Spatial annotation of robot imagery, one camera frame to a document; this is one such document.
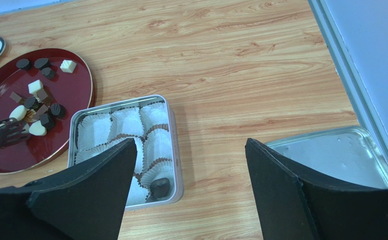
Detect white cube chocolate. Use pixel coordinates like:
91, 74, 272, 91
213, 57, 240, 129
28, 79, 44, 95

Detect silver tin lid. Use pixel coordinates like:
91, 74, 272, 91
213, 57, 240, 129
267, 126, 388, 189

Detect metal tongs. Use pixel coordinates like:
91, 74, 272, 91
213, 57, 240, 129
0, 118, 31, 149

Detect white square chocolate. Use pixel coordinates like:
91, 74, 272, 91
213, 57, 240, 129
60, 59, 77, 74

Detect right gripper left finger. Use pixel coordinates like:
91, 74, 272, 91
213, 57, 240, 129
0, 138, 137, 240

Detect round dark chocolate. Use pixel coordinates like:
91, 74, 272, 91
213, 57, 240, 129
16, 58, 32, 71

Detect white heart chocolate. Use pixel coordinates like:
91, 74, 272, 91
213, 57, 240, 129
29, 120, 48, 136

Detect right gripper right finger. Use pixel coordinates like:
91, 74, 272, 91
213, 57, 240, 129
245, 138, 388, 240

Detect dark heart chocolate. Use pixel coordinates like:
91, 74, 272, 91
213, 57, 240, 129
150, 177, 171, 199

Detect pink square tin box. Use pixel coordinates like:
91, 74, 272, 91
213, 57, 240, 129
68, 94, 184, 211

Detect dark red round plate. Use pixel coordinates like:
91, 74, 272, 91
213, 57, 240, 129
0, 48, 95, 174

